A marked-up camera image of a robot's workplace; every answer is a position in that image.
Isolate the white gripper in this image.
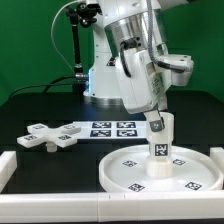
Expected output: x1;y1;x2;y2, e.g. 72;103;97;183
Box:
115;49;171;132

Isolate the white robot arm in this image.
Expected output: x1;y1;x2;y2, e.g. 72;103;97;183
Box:
85;0;194;132

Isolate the white round table top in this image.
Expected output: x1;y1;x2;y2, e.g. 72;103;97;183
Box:
99;145;224;193

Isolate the black camera stand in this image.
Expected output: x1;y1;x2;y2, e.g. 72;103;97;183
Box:
66;2;101;93

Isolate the black cable on table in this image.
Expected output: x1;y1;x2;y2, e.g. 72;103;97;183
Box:
7;75;81;99

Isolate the grey camera cable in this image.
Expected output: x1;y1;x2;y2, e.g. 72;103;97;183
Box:
50;0;82;73

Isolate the white cross-shaped table base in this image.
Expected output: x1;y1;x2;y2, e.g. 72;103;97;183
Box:
17;123;81;152

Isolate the white marker sheet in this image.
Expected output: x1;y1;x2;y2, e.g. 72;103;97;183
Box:
76;121;146;139

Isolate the white frame rail fixture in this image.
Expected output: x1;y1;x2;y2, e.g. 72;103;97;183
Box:
0;147;224;223

